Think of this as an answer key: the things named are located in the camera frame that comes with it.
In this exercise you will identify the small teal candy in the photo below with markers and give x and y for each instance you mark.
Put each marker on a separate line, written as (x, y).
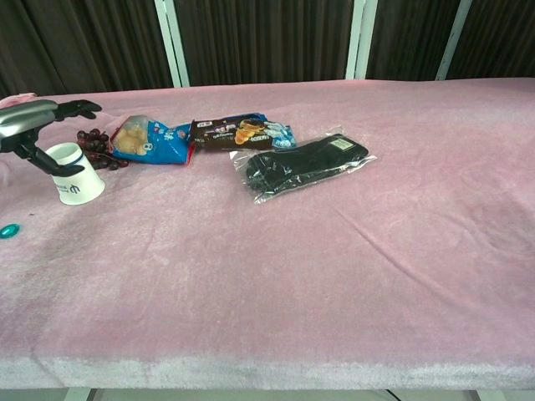
(8, 231)

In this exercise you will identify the white paper cup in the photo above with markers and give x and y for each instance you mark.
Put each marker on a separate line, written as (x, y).
(77, 184)

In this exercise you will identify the pink fuzzy tablecloth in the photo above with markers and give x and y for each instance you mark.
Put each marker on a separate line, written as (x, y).
(292, 250)

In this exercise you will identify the blue snack bag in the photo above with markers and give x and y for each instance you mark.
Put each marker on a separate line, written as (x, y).
(154, 142)

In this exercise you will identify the black socks in plastic bag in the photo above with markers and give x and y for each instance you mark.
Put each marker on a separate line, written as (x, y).
(301, 163)

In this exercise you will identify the dark red grape bunch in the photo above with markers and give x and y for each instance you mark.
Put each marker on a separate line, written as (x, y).
(94, 144)

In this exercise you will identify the dark brown snack package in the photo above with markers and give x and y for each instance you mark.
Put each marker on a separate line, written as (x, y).
(234, 133)

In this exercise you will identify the white frame post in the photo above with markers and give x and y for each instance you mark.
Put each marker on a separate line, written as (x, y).
(358, 39)
(172, 42)
(453, 39)

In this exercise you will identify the dark brown curtain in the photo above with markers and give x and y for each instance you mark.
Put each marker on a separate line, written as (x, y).
(267, 37)

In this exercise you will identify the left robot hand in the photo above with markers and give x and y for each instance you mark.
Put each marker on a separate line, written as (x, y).
(25, 115)

